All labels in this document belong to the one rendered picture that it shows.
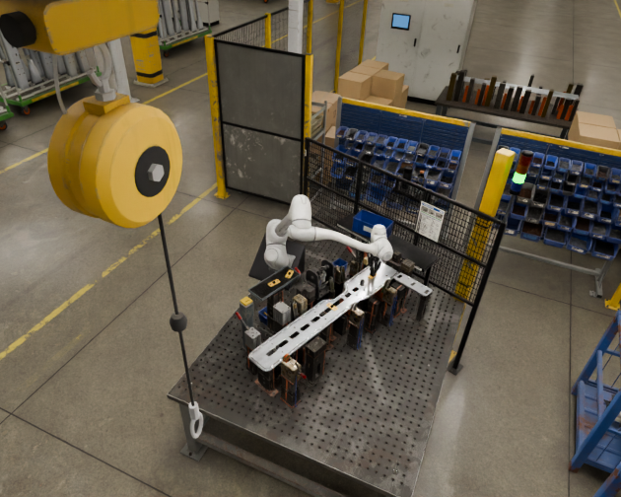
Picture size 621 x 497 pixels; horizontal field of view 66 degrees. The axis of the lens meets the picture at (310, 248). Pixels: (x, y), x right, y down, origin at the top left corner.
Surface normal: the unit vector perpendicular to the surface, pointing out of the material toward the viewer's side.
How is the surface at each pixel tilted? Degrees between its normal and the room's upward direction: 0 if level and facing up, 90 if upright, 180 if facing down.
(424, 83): 90
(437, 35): 90
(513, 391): 0
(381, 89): 90
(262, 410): 0
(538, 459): 0
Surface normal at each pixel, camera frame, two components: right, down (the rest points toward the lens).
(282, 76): -0.41, 0.53
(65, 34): 0.91, 0.27
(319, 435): 0.04, -0.80
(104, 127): -0.18, -0.39
